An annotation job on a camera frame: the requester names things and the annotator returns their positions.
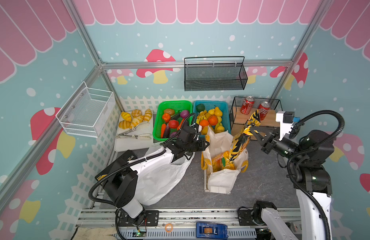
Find green avocado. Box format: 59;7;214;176
196;104;205;113

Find green plastic basket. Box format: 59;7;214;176
153;100;193;142

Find yellow peach fruit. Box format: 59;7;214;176
201;126;209;135

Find orange fruit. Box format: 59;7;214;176
199;119;209;128
208;115;218;126

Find right red cola can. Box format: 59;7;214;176
258;101;271;121

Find orange rubber band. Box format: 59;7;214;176
165;223;174;233

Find blue tape dispenser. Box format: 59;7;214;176
196;222;229;240

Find yellow black snack bag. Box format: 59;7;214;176
229;110;261;161

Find long orange carrot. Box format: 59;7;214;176
161;124;167;138

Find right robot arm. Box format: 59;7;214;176
249;110;345;240

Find brown potato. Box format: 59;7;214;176
164;109;176;116

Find white wire wall basket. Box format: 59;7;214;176
56;82;116;138

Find red cola can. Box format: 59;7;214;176
240;96;255;115
258;101;271;121

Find black mesh wall basket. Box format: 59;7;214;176
184;56;248;92

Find white plastic grocery bag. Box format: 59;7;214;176
131;146;195;206

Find metal tongs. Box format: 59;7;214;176
116;121;152;141

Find bread loaf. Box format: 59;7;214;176
121;112;133;122

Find white canvas tote bag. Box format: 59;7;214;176
201;126;248;194

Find black wire wooden shelf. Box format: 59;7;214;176
229;96;285;140

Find purple onion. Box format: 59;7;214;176
180;110;190;119

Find teal plastic basket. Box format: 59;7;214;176
193;100;231;133

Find white cutting board tray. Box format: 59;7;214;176
114;109;154;152

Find left red cola can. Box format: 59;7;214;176
240;96;255;115

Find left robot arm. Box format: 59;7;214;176
88;113;209;223

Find red tomato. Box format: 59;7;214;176
168;120;180;129

